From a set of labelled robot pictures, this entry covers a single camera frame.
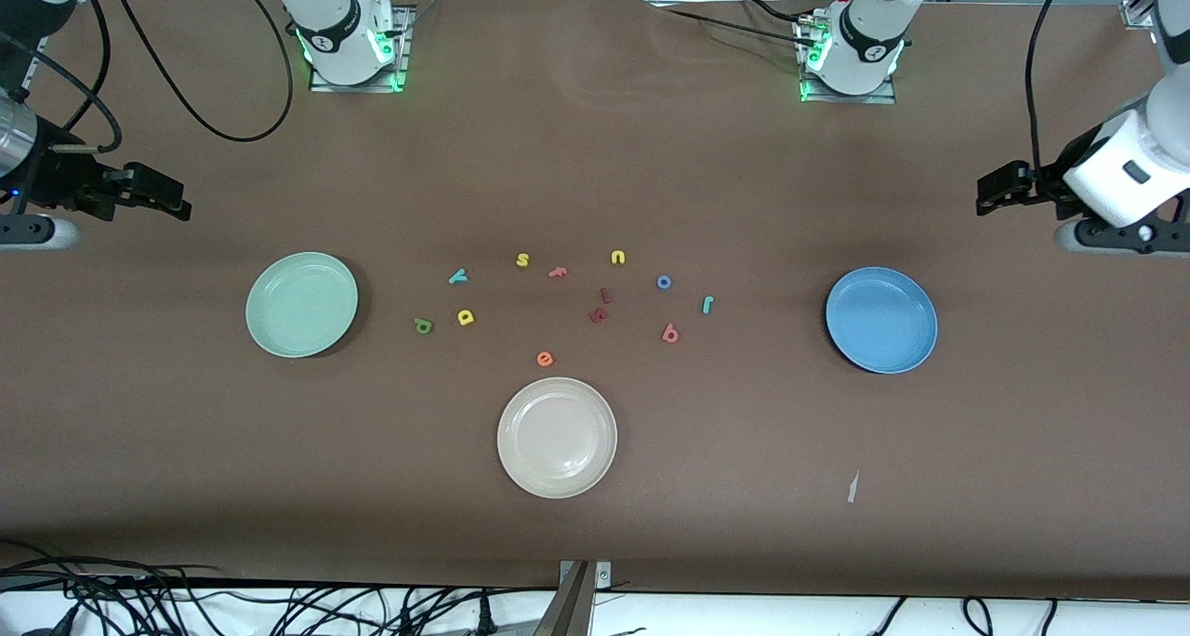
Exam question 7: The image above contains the light green plate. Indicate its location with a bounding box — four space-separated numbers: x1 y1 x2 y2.
245 251 360 359

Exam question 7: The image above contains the black cable on tabletop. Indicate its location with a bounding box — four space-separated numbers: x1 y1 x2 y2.
651 0 821 51

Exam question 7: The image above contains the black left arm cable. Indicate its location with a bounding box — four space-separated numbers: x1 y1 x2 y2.
1025 0 1081 158

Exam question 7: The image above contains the blue plate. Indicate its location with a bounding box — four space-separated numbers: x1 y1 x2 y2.
826 266 939 375

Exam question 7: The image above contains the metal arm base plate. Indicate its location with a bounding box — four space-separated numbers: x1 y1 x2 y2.
310 8 410 93
798 18 898 105

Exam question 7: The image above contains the metal table edge bracket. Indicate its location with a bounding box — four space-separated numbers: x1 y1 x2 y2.
535 560 613 636

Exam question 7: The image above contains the beige plate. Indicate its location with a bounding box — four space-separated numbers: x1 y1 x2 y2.
496 377 618 499

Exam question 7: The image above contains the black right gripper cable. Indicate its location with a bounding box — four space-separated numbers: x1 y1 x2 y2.
0 30 125 153

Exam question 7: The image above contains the aluminium table side rail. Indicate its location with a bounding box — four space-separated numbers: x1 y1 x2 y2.
19 48 52 98

